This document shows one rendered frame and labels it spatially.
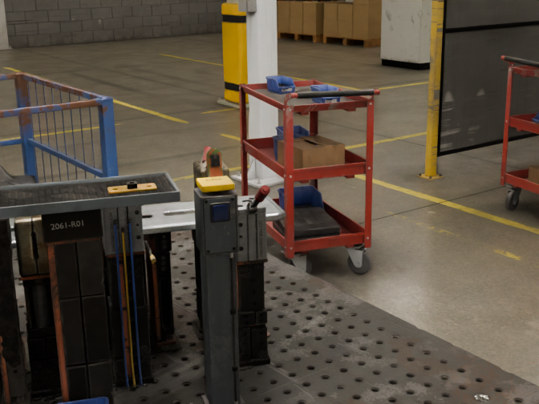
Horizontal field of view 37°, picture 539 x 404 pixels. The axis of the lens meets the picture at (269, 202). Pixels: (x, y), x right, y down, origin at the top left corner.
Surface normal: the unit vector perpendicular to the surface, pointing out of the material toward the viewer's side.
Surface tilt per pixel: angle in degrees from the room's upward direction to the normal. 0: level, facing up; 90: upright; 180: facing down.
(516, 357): 0
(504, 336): 0
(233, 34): 90
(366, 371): 0
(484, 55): 91
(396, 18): 90
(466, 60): 91
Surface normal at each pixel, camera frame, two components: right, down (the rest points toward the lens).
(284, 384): -0.02, -0.96
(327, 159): 0.48, 0.25
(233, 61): -0.80, 0.18
